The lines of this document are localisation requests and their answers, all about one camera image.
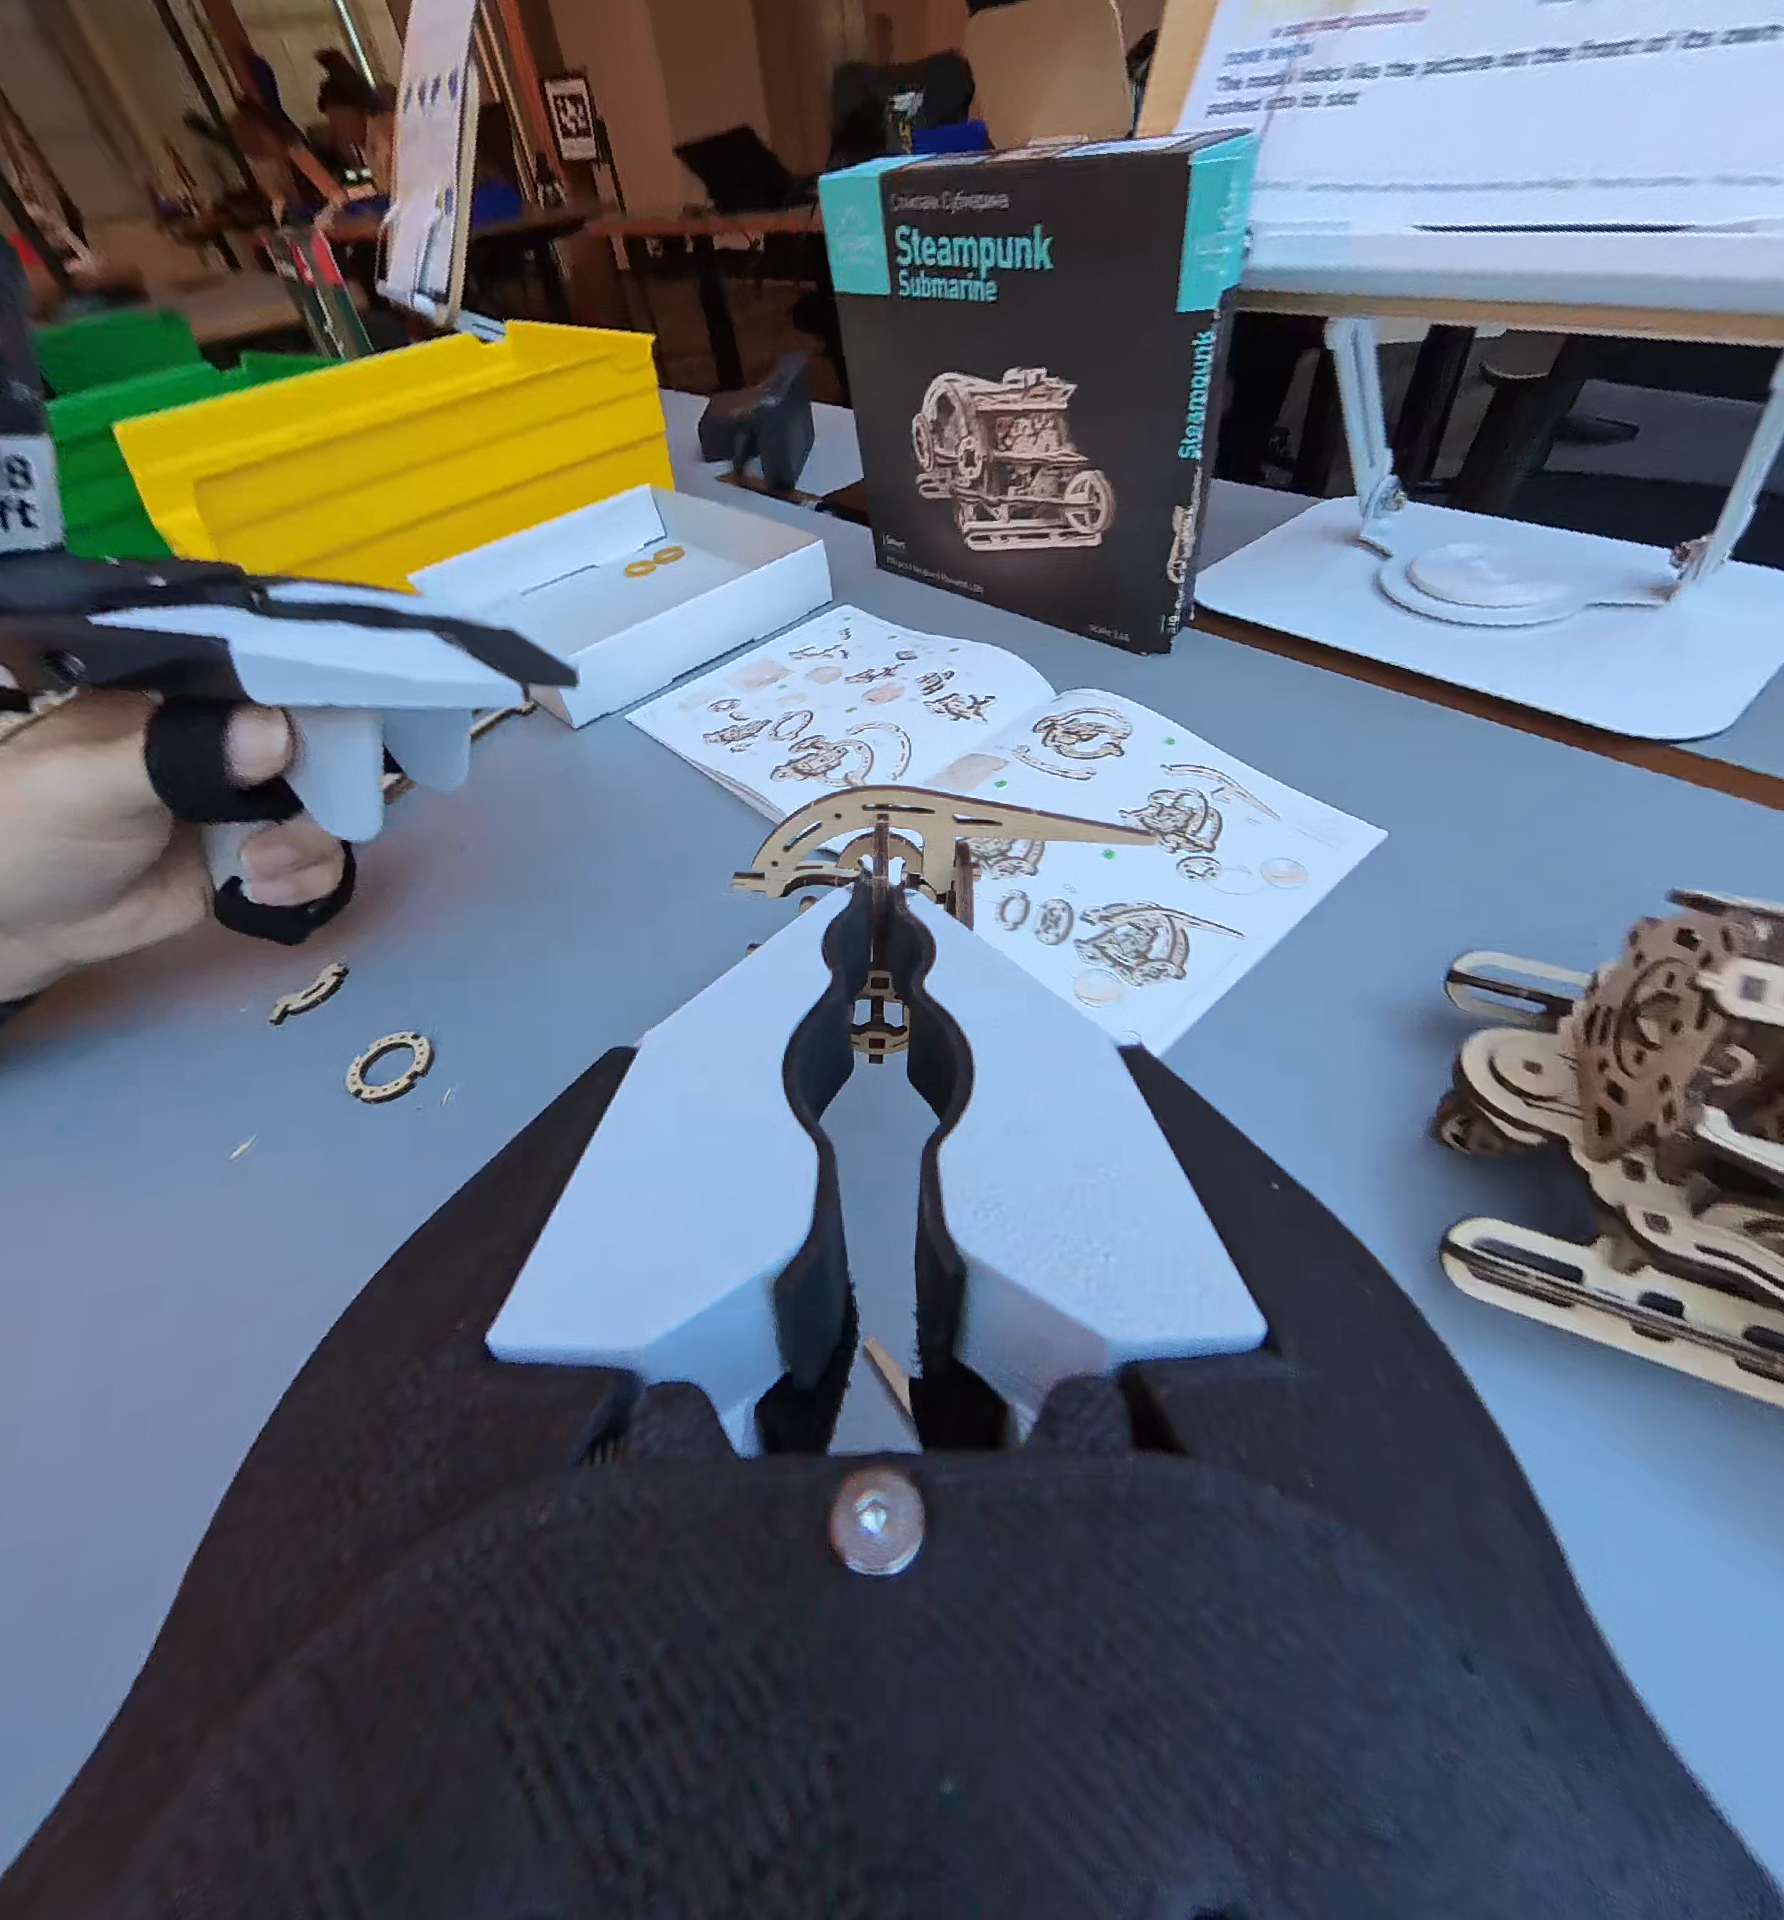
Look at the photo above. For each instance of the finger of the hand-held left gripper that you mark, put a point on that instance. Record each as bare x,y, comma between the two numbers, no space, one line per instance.
170,629
353,678

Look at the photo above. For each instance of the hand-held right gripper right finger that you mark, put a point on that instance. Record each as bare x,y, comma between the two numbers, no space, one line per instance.
1101,1202

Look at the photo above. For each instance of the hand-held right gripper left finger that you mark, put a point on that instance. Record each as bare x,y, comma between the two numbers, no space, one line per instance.
652,1202

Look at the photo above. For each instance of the wooden arc gear assembly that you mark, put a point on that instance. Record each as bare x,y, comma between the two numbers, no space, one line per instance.
879,1020

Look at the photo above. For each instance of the wooden submarine model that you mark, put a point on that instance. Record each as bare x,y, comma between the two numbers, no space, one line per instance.
1657,1050

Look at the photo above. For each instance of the person's left hand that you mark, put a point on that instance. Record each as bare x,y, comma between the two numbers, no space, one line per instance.
52,854

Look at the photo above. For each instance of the green plastic bin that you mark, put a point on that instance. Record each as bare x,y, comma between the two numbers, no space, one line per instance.
109,351
96,464

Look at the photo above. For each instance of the yellow plastic bin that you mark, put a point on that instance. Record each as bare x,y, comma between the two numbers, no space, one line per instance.
383,434

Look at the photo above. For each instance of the small wooden hook part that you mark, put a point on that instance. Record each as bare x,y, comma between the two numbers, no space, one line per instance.
307,995

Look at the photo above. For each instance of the white cardboard tray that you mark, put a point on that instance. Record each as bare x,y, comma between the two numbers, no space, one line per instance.
684,645

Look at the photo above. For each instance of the red green carton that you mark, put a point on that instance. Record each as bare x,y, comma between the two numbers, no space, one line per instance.
314,299

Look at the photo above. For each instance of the illustrated instruction booklet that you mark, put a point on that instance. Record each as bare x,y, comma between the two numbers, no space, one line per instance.
1255,838

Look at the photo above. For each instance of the wooden board document stand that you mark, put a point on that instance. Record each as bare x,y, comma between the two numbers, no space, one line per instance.
460,223

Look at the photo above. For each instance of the small black device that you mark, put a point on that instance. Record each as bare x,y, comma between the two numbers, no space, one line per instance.
769,429

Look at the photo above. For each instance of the printed instruction sheet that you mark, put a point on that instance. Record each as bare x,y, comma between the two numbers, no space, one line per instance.
426,150
1506,132

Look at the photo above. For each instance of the black white tag sign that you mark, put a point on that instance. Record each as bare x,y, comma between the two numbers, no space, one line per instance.
575,118

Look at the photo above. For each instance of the black laptop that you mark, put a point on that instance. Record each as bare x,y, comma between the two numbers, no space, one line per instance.
732,167

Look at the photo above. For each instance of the white document stand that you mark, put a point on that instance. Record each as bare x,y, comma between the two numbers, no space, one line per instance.
1506,663

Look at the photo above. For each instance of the black teal kit box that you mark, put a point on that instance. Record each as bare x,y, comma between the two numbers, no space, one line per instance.
1013,391

